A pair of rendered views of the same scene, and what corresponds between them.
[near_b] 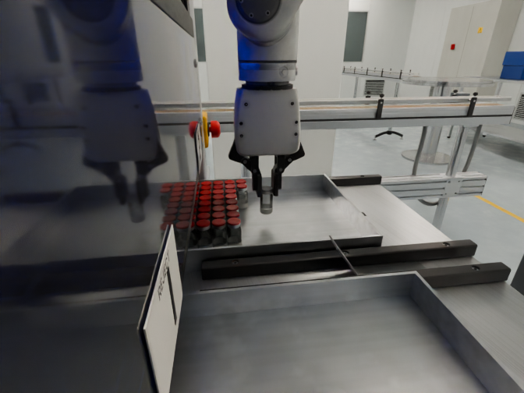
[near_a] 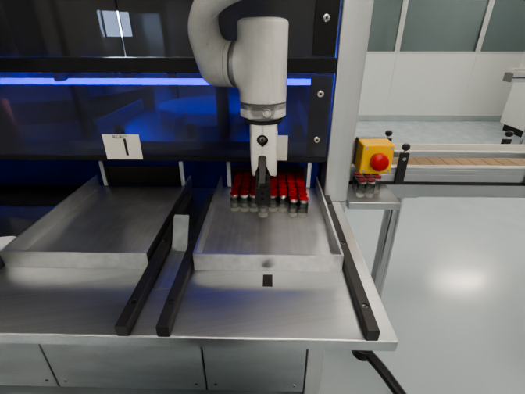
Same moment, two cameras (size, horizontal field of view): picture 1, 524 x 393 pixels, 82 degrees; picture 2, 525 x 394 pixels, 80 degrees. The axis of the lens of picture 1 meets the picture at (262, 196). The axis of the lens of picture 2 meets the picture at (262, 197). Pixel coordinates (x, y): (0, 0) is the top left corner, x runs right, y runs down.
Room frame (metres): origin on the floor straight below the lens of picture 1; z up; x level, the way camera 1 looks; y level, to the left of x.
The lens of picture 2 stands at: (0.56, -0.58, 1.25)
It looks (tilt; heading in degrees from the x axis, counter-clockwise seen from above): 27 degrees down; 99
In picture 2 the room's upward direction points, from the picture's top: straight up
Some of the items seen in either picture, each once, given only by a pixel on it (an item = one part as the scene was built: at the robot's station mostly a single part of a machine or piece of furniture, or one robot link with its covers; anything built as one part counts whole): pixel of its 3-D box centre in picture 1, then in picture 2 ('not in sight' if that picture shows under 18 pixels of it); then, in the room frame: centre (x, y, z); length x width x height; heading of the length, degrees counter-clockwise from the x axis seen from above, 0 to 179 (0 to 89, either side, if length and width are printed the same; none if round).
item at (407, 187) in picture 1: (346, 190); not in sight; (1.51, -0.46, 0.49); 1.60 x 0.08 x 0.12; 98
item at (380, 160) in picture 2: (212, 129); (378, 161); (0.72, 0.12, 0.99); 0.04 x 0.04 x 0.04; 8
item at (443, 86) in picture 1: (435, 120); not in sight; (3.68, -2.08, 0.46); 0.94 x 0.94 x 0.93
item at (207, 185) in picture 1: (206, 211); (268, 193); (0.47, 0.10, 0.90); 0.18 x 0.02 x 0.05; 8
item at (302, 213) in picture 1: (256, 212); (268, 213); (0.48, 0.01, 0.90); 0.34 x 0.26 x 0.04; 98
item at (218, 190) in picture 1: (218, 210); (268, 197); (0.47, 0.08, 0.90); 0.18 x 0.02 x 0.05; 8
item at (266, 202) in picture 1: (266, 200); (262, 206); (0.47, -0.01, 0.92); 0.02 x 0.02 x 0.04
